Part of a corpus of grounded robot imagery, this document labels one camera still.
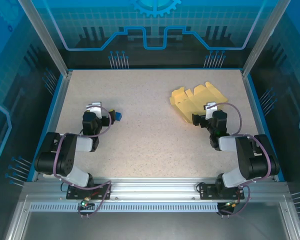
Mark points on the yellow paper box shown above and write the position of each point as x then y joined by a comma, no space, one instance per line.
190,102

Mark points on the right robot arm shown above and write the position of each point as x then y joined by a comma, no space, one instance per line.
245,160

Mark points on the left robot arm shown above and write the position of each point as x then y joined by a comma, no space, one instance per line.
67,162

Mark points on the small blue cube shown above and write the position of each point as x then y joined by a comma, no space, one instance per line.
118,117

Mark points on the small LED connector board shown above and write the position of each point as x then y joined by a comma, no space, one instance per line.
85,203
231,205

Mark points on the blue printed clear panel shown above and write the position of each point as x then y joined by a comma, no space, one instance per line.
152,22

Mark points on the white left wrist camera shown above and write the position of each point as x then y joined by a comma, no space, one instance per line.
96,107

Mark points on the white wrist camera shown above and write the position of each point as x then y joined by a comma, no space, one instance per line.
96,107
211,108

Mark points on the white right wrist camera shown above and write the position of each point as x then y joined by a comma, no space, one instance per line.
211,108

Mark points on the aluminium side rail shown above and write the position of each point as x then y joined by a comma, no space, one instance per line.
57,112
254,112

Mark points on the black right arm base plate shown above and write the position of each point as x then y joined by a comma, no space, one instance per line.
207,192

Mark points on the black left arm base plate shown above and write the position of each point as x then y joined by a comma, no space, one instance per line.
75,193

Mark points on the aluminium mounting rail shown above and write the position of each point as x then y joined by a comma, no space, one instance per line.
152,190

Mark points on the aluminium frame post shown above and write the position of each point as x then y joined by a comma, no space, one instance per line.
47,37
264,37

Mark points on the grey metal tray frame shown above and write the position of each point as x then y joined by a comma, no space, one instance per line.
152,225

